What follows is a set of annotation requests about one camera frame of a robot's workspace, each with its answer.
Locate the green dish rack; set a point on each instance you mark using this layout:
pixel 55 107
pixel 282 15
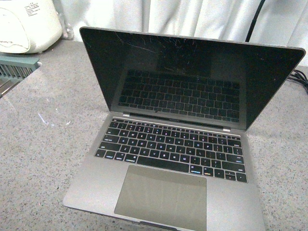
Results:
pixel 14 69

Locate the grey laptop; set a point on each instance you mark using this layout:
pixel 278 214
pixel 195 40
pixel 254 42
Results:
pixel 172 151

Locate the blue desk lamp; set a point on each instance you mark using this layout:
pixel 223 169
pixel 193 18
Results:
pixel 254 20

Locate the white rice cooker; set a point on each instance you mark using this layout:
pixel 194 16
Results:
pixel 28 26

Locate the crumpled clear plastic bag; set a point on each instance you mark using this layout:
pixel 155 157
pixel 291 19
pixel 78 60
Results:
pixel 67 31

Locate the white curtain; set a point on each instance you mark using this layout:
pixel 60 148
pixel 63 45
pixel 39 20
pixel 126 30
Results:
pixel 280 22

